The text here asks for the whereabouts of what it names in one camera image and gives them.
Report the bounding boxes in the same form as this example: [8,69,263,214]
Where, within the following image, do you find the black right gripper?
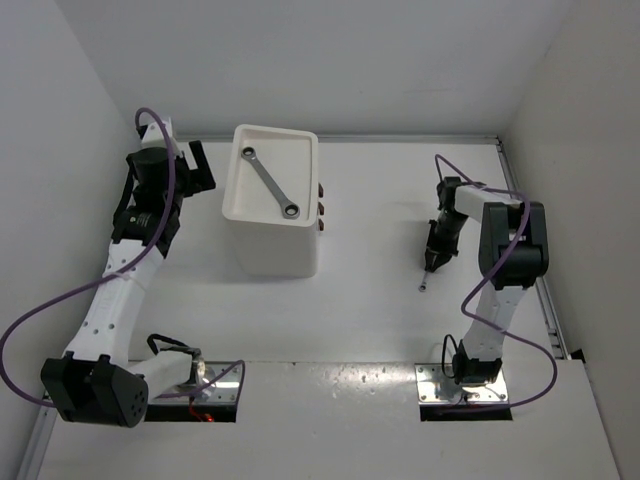
[426,213,469,270]

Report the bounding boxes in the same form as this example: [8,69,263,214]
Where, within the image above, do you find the small silver wrench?
[419,271,429,292]

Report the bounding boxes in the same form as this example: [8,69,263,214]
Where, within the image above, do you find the white drawer cabinet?
[222,124,320,278]

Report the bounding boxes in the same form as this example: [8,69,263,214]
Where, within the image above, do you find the large silver ratchet wrench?
[241,146,300,220]

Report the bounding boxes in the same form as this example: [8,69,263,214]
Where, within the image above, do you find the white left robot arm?
[41,141,216,428]

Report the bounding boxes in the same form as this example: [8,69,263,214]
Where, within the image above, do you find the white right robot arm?
[424,176,549,385]

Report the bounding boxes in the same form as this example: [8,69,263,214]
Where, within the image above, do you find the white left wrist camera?
[136,117,178,150]

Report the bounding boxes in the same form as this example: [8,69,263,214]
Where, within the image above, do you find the aluminium frame rail right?
[495,135,571,361]

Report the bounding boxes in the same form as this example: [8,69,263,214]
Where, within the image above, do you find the aluminium frame rail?
[16,407,58,480]
[172,132,501,142]
[495,135,571,361]

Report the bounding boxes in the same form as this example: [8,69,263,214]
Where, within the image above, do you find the aluminium frame rail back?
[172,132,501,142]

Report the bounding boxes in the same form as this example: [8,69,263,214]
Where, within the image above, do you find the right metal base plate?
[414,363,509,407]

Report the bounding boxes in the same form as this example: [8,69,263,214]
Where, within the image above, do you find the metal base plate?
[414,363,509,407]
[151,360,246,407]

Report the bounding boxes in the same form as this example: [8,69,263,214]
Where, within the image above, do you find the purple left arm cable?
[0,106,246,406]

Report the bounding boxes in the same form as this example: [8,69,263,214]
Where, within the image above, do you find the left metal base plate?
[151,360,246,407]

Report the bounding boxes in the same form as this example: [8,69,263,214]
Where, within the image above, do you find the aluminium frame rail left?
[16,407,58,480]

